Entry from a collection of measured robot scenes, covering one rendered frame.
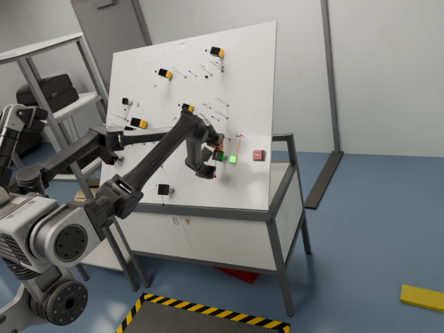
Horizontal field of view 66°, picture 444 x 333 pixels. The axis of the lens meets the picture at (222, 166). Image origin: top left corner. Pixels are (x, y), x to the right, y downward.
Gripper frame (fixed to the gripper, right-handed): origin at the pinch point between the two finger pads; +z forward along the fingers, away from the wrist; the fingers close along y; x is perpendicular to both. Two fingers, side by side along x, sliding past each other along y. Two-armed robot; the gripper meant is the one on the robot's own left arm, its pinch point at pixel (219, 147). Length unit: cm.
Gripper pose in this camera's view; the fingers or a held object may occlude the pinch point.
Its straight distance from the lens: 183.5
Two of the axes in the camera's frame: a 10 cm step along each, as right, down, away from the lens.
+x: -3.6, 8.4, -4.1
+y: -8.7, -1.5, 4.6
